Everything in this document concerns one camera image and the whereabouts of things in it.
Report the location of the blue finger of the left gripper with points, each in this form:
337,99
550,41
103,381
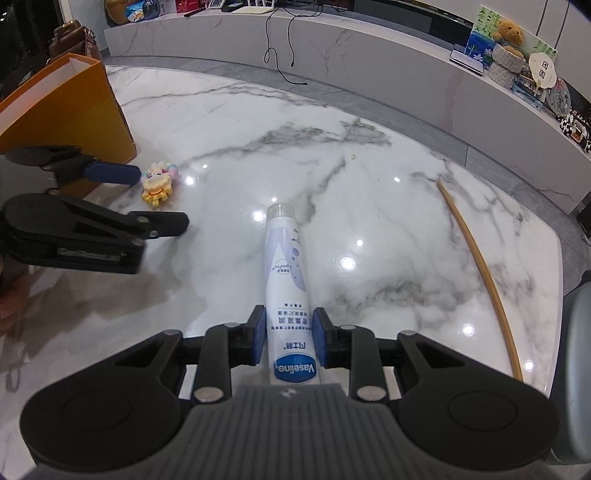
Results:
153,225
112,173

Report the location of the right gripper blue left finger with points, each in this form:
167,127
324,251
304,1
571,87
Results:
254,336

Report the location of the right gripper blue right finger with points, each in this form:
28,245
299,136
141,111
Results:
326,339

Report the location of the white Vaseline tube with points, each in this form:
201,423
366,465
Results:
291,350

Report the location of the orange cardboard storage box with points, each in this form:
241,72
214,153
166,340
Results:
69,103

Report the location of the brown bucket handbag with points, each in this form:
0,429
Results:
72,37

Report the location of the long wooden stick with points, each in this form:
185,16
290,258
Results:
489,283

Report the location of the grey round stool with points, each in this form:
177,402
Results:
571,385

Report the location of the white marble TV console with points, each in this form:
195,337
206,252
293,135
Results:
385,65

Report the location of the white laptop on console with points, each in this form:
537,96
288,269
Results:
459,57

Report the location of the teddy bear in basket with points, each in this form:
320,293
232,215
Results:
508,59

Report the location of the round paper fan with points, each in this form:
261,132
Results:
543,70

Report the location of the yellow sun keychain toy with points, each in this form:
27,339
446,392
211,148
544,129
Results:
157,183

